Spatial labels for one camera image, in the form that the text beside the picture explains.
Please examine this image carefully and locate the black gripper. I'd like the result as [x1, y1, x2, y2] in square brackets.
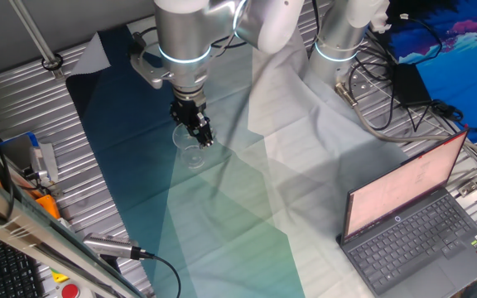
[169, 98, 216, 150]

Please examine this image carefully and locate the clear plastic cup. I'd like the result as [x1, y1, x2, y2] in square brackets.
[171, 123, 208, 171]

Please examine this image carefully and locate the blue green white tablecloth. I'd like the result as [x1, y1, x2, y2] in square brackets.
[65, 16, 409, 298]

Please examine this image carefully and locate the orange box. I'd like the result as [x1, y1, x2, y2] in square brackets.
[34, 193, 62, 220]

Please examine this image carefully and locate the grey metal pole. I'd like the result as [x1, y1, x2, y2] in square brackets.
[7, 0, 66, 80]

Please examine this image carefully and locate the grey box red button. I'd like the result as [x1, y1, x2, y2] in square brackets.
[58, 282, 83, 298]

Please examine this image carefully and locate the black power adapter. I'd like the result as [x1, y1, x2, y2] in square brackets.
[393, 62, 433, 108]

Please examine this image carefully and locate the black keyboard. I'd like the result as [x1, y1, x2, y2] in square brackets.
[0, 230, 44, 298]

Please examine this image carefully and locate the dark grey laptop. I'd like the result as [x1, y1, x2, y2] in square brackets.
[335, 129, 477, 298]

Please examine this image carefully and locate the blue landscape poster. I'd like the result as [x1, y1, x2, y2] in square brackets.
[386, 0, 477, 143]

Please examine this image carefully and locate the aluminium profile bar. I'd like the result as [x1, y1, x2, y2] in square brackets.
[445, 123, 477, 199]

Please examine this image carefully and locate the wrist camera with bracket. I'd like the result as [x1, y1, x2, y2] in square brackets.
[128, 30, 174, 91]

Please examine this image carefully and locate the black camera cable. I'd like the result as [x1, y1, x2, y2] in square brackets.
[138, 249, 182, 298]

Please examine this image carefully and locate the silver camera on frame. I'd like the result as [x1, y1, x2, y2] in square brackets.
[82, 232, 143, 262]

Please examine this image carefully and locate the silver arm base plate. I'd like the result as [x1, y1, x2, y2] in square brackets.
[337, 61, 374, 103]

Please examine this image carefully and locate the grey braided cable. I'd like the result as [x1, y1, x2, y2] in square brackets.
[335, 81, 477, 166]

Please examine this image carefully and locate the black looped base cable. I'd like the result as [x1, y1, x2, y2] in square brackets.
[347, 51, 398, 132]

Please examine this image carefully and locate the aluminium frame rail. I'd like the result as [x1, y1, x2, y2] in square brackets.
[0, 164, 147, 298]

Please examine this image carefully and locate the thin cable white plug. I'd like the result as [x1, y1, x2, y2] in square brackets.
[398, 12, 445, 65]

